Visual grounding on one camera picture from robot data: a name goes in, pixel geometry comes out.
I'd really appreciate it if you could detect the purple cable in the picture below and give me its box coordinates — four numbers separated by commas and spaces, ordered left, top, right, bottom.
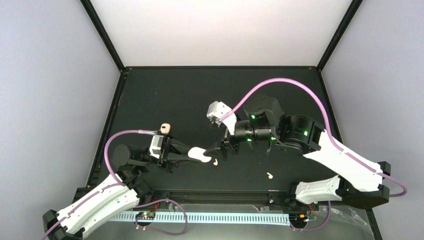
41, 129, 157, 240
219, 77, 408, 232

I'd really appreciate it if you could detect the white earbuds charging case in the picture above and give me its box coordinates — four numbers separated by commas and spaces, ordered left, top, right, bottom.
187, 147, 212, 163

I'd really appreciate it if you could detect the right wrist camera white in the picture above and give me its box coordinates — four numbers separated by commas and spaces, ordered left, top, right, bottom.
206, 101, 238, 136

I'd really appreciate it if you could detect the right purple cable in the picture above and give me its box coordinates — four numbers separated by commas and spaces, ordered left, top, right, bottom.
219, 77, 408, 232

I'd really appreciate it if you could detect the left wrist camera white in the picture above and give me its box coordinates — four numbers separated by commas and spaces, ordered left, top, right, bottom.
149, 134, 164, 160

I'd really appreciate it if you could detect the circuit board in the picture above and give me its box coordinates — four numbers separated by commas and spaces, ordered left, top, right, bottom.
135, 211, 156, 221
289, 214, 317, 223

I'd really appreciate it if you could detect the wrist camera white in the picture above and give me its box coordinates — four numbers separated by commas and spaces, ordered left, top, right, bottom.
206, 101, 238, 136
149, 134, 164, 160

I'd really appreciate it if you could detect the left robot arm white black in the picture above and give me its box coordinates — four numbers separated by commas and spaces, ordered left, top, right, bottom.
42, 129, 211, 240

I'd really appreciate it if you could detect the left circuit board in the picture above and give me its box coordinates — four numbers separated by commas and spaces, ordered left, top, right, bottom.
135, 211, 156, 221

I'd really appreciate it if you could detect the light blue slotted cable duct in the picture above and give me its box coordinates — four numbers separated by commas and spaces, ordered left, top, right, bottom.
111, 211, 290, 226

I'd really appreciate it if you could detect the beige small earbuds case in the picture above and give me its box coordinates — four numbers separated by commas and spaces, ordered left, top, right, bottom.
159, 123, 171, 135

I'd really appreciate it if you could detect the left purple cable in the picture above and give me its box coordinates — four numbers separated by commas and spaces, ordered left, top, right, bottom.
41, 129, 157, 240

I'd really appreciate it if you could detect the black front aluminium rail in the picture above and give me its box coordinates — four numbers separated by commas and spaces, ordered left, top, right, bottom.
73, 188, 369, 213

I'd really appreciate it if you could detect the right circuit board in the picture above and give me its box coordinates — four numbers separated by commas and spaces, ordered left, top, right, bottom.
289, 214, 317, 223

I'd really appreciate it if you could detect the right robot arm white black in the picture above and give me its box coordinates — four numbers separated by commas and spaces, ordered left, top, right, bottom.
204, 93, 391, 210

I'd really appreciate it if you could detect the clear plastic sheet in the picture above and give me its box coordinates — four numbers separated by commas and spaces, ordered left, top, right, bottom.
239, 205, 374, 240

